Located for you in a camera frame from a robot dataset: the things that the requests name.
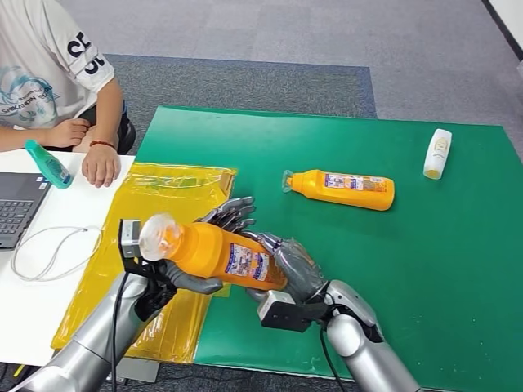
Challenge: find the person's right hand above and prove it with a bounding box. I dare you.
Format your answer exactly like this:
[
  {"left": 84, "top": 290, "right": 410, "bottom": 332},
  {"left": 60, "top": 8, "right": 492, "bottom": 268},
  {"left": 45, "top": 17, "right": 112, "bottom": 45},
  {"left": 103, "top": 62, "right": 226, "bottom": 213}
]
[{"left": 42, "top": 118, "right": 91, "bottom": 150}]

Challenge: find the person's left hand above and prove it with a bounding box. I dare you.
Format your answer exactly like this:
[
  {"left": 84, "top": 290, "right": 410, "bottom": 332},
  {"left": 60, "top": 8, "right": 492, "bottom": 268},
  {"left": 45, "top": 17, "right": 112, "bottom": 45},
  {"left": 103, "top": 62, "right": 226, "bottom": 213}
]
[{"left": 82, "top": 145, "right": 123, "bottom": 189}]

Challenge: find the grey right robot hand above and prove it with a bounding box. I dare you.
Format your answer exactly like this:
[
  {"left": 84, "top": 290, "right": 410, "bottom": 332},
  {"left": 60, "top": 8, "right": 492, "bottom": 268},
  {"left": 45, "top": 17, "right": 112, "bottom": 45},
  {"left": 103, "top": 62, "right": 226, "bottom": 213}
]
[{"left": 241, "top": 231, "right": 329, "bottom": 304}]

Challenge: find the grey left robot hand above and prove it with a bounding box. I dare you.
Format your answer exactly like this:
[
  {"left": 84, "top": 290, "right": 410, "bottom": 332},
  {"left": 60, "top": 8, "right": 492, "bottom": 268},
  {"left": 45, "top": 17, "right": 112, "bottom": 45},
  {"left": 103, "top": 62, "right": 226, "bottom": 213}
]
[{"left": 163, "top": 196, "right": 257, "bottom": 296}]

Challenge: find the orange detergent bottle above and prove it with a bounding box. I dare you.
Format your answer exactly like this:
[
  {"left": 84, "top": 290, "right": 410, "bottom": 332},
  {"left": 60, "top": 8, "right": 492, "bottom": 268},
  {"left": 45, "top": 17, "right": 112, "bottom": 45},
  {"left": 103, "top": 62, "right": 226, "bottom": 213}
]
[
  {"left": 281, "top": 169, "right": 396, "bottom": 212},
  {"left": 139, "top": 212, "right": 288, "bottom": 292}
]

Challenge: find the teal plastic bottle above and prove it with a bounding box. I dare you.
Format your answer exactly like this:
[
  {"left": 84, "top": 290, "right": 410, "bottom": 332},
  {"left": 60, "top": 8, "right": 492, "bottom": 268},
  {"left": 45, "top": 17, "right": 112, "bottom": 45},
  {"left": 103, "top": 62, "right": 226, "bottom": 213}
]
[{"left": 24, "top": 140, "right": 73, "bottom": 190}]

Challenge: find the small white bottle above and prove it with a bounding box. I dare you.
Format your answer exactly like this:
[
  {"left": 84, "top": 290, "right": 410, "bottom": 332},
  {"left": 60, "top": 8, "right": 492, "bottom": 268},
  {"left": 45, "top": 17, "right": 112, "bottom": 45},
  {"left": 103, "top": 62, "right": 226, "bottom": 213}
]
[{"left": 423, "top": 128, "right": 453, "bottom": 180}]

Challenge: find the yellow film-wrapped cardboard box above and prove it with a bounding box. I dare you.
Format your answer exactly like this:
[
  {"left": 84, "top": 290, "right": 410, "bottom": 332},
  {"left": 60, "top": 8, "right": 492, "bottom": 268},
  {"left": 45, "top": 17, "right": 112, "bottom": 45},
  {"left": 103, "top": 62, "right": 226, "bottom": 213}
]
[{"left": 51, "top": 162, "right": 238, "bottom": 364}]

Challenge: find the dark grey laptop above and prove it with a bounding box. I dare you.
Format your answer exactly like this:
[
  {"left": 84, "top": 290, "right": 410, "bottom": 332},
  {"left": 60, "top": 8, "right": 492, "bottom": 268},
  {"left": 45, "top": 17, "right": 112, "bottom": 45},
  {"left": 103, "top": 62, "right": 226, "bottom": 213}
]
[{"left": 0, "top": 171, "right": 52, "bottom": 251}]

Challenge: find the green mat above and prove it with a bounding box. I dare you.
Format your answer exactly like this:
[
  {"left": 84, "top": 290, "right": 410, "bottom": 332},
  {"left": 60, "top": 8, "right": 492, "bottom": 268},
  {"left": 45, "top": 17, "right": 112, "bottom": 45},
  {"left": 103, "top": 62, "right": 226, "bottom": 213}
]
[{"left": 134, "top": 105, "right": 523, "bottom": 392}]

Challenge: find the grey flat board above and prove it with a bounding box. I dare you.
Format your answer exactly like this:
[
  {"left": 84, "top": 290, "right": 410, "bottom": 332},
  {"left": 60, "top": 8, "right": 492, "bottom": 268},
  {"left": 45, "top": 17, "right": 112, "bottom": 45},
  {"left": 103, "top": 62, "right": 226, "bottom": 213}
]
[{"left": 108, "top": 357, "right": 160, "bottom": 384}]

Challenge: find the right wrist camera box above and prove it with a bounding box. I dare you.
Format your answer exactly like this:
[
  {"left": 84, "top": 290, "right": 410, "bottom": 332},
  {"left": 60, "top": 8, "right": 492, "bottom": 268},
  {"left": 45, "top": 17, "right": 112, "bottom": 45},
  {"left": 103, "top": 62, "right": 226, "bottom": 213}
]
[{"left": 257, "top": 290, "right": 330, "bottom": 334}]

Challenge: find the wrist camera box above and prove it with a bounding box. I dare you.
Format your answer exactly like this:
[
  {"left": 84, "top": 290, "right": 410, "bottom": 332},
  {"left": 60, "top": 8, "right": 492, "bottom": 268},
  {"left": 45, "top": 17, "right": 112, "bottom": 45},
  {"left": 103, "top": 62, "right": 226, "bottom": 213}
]
[
  {"left": 257, "top": 290, "right": 330, "bottom": 334},
  {"left": 118, "top": 219, "right": 143, "bottom": 261}
]

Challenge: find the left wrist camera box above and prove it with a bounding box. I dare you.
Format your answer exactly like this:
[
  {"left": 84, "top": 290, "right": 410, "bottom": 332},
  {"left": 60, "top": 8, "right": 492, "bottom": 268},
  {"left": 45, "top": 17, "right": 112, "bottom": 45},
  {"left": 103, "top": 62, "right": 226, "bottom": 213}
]
[{"left": 118, "top": 219, "right": 143, "bottom": 261}]

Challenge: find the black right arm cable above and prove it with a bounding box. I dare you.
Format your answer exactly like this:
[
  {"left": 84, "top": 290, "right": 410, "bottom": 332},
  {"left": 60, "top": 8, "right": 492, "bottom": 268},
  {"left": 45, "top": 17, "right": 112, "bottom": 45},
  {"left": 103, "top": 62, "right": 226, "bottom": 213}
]
[{"left": 319, "top": 327, "right": 349, "bottom": 392}]

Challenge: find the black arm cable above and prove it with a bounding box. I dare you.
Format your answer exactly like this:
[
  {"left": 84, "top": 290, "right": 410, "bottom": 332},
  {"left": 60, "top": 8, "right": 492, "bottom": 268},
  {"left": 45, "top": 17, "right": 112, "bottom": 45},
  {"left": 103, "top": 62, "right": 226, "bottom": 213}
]
[
  {"left": 319, "top": 327, "right": 349, "bottom": 392},
  {"left": 109, "top": 270, "right": 133, "bottom": 392}
]

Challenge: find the white cable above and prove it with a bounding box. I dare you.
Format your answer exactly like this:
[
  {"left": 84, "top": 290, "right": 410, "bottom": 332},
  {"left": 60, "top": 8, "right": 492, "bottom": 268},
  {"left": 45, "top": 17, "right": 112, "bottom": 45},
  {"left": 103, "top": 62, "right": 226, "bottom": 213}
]
[{"left": 11, "top": 225, "right": 103, "bottom": 283}]

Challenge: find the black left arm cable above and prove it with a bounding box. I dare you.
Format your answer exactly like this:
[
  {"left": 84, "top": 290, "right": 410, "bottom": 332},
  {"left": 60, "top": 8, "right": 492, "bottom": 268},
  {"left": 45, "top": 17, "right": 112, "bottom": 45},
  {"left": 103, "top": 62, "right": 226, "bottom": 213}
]
[{"left": 109, "top": 270, "right": 133, "bottom": 392}]

